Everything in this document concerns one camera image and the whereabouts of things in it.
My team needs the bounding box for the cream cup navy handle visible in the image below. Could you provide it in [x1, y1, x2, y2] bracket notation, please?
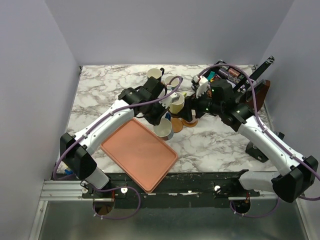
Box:
[153, 112, 174, 141]

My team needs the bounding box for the cream cup olive body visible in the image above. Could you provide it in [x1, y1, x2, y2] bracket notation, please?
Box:
[169, 92, 185, 115]

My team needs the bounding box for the light wood coaster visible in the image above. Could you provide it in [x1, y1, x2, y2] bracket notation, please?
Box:
[171, 118, 184, 133]
[181, 119, 198, 128]

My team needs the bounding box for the cream cup with teal handle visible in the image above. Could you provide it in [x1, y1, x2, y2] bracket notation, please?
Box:
[163, 75, 180, 89]

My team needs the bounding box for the cream cup dark brown body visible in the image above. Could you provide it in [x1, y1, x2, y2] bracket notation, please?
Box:
[146, 67, 165, 81]

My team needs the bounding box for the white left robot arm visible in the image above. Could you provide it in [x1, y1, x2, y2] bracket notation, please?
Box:
[56, 77, 178, 198]

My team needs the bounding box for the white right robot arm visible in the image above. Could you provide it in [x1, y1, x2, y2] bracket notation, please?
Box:
[179, 76, 319, 203]

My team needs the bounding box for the black chip case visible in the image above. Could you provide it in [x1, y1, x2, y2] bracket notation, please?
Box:
[199, 55, 275, 94]

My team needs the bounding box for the brown leather pouch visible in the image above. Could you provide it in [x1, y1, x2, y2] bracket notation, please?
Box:
[245, 79, 271, 111]

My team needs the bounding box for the pink plastic tray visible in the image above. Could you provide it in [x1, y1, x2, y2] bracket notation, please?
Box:
[100, 119, 178, 193]

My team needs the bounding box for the black phone stand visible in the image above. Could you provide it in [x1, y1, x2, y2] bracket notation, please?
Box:
[242, 131, 284, 164]

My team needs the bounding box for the blue white toy block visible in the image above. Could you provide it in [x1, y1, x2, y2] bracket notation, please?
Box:
[64, 166, 74, 176]

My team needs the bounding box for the aluminium mounting rail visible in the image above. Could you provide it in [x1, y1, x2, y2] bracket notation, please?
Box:
[40, 180, 277, 201]

